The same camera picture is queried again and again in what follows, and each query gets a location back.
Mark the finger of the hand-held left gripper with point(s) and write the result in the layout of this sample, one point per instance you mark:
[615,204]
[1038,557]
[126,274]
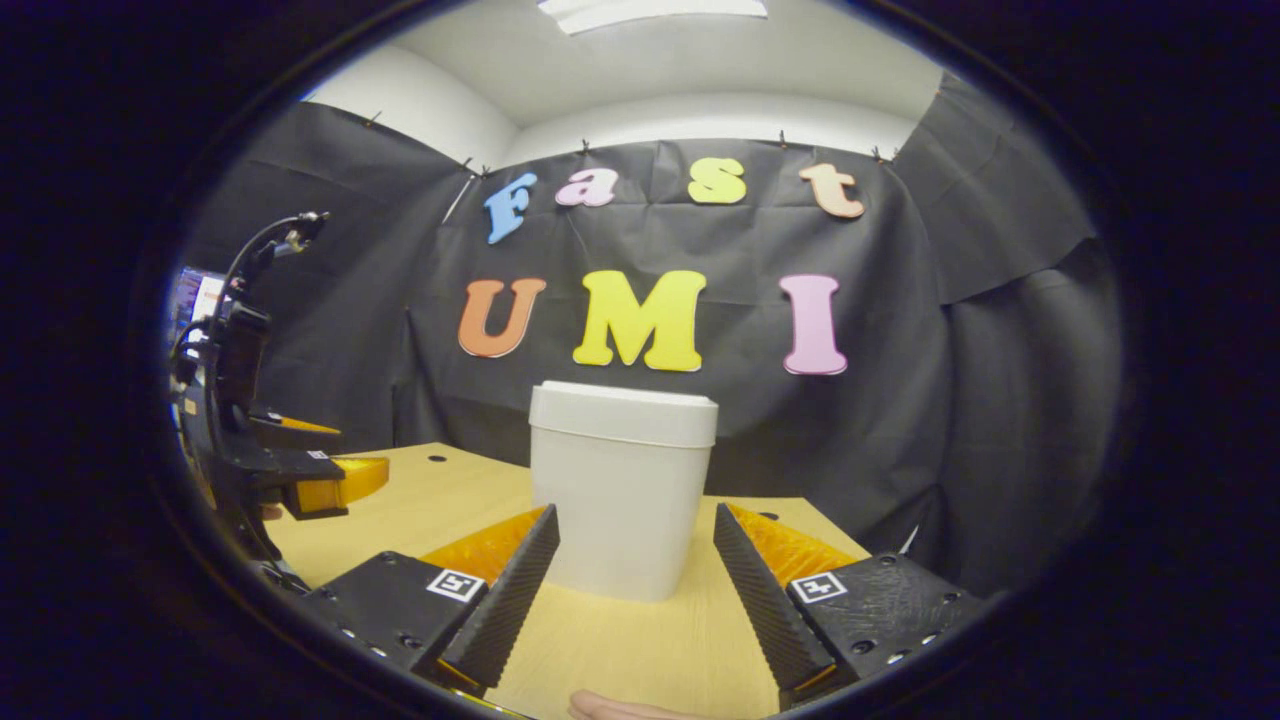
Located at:
[285,435]
[300,468]

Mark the ceiling light panel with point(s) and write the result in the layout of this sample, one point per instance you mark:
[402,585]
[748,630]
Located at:
[650,12]

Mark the computer monitor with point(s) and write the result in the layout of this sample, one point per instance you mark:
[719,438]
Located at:
[205,295]

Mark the black backdrop cloth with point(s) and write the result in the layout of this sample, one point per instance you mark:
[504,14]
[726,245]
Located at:
[950,430]

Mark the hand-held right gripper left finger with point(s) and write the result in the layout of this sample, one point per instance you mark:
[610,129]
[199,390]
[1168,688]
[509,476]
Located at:
[510,600]

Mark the wooden desktop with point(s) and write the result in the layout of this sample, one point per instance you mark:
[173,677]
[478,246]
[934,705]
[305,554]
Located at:
[640,640]

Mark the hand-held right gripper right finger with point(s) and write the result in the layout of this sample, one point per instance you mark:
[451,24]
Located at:
[765,610]

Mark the white desktop garbage bin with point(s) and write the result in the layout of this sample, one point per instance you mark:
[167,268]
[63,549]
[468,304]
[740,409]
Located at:
[620,480]

